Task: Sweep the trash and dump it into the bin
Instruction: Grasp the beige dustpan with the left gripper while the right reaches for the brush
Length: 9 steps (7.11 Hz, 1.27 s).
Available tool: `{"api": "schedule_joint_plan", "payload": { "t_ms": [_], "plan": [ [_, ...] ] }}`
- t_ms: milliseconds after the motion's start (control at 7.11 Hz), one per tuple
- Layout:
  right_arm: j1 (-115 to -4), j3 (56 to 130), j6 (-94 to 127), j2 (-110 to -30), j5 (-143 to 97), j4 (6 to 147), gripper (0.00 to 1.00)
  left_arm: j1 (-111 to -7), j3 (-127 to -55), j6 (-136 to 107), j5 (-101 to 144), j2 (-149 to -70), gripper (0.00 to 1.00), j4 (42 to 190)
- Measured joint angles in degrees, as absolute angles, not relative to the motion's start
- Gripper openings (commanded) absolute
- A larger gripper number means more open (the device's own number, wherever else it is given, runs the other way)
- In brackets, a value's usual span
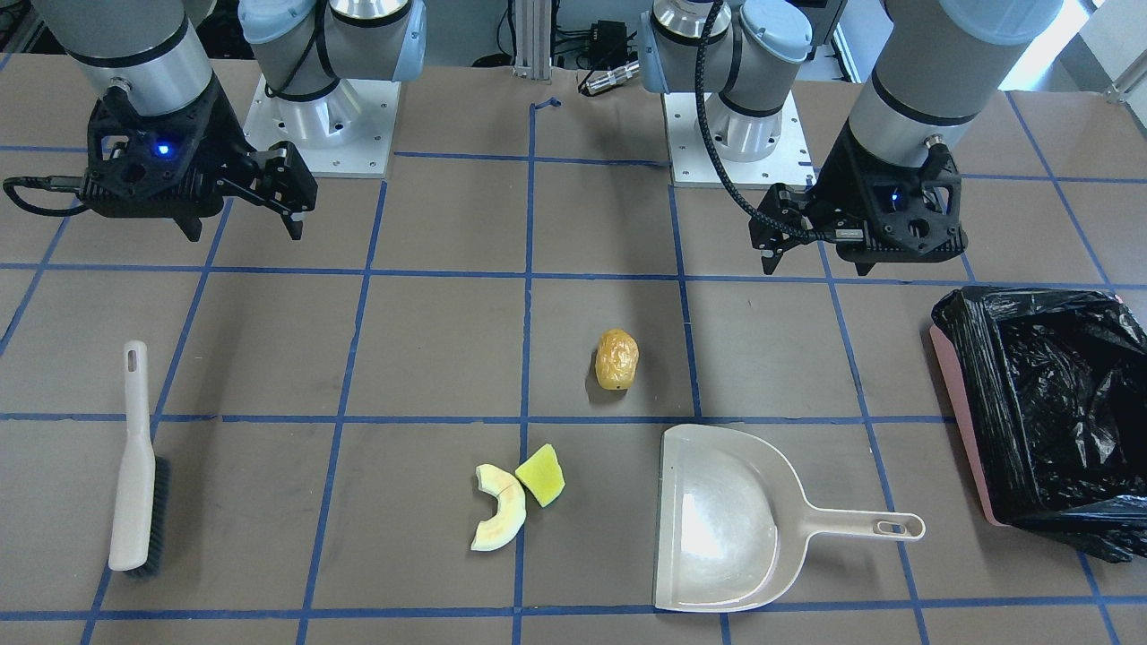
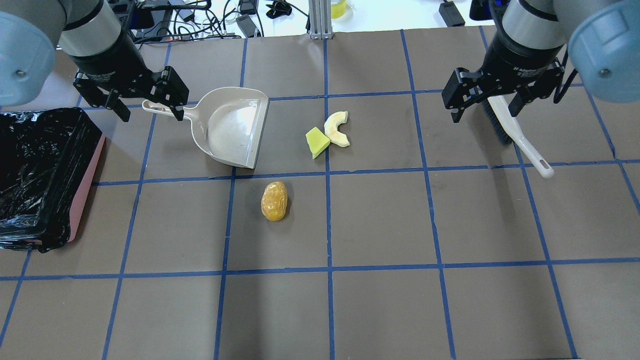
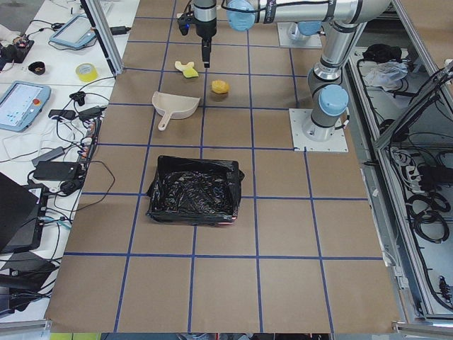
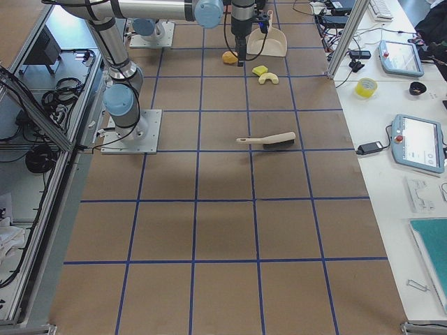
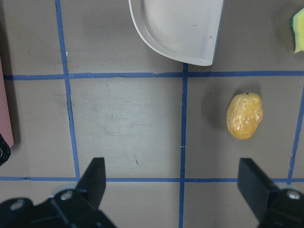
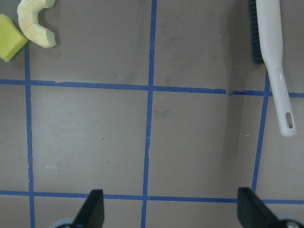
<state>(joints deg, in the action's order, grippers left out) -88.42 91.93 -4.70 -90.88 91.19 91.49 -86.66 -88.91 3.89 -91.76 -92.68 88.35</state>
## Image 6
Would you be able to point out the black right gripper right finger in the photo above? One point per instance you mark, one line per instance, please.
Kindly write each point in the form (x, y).
(253, 213)

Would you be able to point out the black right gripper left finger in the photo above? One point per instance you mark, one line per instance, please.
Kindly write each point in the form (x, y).
(91, 214)

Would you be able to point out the yellow green sponge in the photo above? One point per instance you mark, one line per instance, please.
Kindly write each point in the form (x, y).
(11, 39)

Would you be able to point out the pale curved foam peel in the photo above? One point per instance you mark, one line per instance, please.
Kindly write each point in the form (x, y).
(28, 12)

